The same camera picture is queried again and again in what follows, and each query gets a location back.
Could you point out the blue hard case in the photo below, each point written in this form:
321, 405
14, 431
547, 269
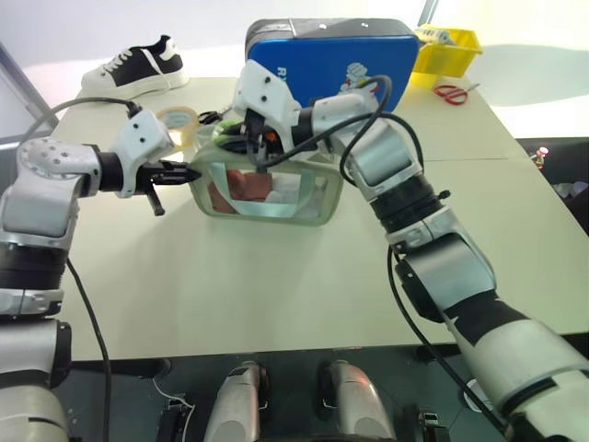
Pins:
331, 50

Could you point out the green pouch with clear window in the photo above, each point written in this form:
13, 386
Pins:
317, 198

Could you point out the small red-capped figurine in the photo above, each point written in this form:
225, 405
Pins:
542, 155

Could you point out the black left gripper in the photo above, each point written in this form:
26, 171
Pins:
149, 182

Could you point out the red item inside pouch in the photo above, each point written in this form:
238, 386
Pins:
248, 184

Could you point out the small black clip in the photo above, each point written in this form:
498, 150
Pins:
209, 117

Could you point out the clear tape roll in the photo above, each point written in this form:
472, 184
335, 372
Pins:
177, 119

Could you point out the silver left robot leg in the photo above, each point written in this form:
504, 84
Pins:
237, 405

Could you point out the white item inside pouch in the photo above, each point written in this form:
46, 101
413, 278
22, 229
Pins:
283, 191

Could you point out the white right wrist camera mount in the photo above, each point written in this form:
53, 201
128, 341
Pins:
269, 94

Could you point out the yellow plastic bin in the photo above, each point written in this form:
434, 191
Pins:
448, 57

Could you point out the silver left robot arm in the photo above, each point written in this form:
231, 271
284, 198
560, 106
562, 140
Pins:
43, 193

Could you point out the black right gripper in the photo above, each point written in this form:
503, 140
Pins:
271, 138

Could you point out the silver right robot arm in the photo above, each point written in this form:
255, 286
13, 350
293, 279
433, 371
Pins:
442, 258

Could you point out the silver robot leg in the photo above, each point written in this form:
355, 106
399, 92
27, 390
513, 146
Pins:
356, 405
237, 405

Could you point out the black and white sneaker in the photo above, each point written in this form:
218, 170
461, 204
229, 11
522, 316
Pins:
138, 71

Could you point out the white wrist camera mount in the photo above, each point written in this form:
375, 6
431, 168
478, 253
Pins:
138, 143
269, 94

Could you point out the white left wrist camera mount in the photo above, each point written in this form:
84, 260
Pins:
138, 143

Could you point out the white roll in bin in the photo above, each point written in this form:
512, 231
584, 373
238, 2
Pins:
435, 34

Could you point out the silver right robot leg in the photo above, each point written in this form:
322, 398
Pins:
356, 405

